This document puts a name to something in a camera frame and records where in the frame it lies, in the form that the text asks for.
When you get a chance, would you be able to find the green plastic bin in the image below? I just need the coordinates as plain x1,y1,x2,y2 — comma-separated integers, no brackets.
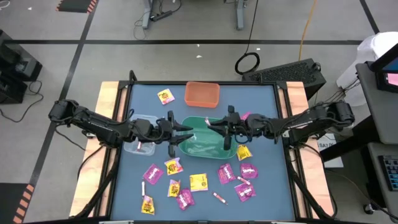
177,115,239,160

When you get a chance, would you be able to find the clear plastic bin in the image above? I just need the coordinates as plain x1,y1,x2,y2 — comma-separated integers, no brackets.
123,113,160,156

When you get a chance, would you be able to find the black diagonal brace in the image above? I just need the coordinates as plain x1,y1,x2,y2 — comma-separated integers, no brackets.
284,149,338,220
74,148,121,218

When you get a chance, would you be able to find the wooden side board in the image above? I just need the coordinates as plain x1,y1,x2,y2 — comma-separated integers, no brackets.
277,81,336,218
68,81,129,218

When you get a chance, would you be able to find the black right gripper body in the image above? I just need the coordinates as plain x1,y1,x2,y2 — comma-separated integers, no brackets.
223,105,265,151

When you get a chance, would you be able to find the orange plastic bin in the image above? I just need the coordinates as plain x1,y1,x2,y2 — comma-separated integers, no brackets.
184,81,221,109

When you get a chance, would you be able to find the yellow sour candy pack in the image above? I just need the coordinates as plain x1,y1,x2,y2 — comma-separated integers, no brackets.
141,195,155,216
189,173,209,192
164,157,184,176
167,179,182,198
157,88,175,106
236,144,253,162

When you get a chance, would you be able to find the black keyboard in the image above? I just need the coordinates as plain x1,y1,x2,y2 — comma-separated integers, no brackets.
377,154,398,192

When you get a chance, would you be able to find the white plastic bag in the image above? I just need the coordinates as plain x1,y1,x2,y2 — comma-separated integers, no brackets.
335,31,398,107

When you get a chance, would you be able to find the black hanging coiled cable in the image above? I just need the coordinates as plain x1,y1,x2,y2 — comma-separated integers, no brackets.
234,0,261,76

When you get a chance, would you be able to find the grey side table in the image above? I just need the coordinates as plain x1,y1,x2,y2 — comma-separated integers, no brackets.
368,142,398,218

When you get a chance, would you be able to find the black table frame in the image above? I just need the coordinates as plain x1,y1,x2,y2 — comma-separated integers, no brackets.
107,79,302,224

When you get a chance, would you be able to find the yellow hanging cable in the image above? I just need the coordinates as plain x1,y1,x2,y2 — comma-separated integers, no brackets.
298,0,318,62

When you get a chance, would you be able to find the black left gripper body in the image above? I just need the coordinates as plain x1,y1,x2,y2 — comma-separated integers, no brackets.
155,110,180,159

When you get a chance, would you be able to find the black computer tower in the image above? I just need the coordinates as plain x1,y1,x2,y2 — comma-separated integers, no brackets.
241,58,327,101

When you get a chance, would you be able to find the grey desk leg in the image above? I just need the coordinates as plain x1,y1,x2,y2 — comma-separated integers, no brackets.
142,0,154,30
234,0,246,31

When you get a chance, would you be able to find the black equipment box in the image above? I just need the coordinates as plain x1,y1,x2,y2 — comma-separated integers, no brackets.
0,29,44,105

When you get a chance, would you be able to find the black floor cable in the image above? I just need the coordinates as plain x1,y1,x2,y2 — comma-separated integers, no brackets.
0,80,45,123

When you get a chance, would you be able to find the black monitor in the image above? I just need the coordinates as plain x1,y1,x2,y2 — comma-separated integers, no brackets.
369,42,398,94

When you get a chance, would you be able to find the black power strip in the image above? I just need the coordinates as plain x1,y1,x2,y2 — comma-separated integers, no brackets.
149,10,174,23

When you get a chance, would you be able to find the black orange-striped floor mat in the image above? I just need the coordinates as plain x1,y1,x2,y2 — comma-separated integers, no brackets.
0,182,36,224
55,0,99,14

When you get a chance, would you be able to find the grey desk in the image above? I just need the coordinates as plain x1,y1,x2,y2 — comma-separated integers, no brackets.
355,62,398,146

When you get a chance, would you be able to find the white paper sign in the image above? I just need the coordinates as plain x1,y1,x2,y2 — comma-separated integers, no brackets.
317,133,345,169

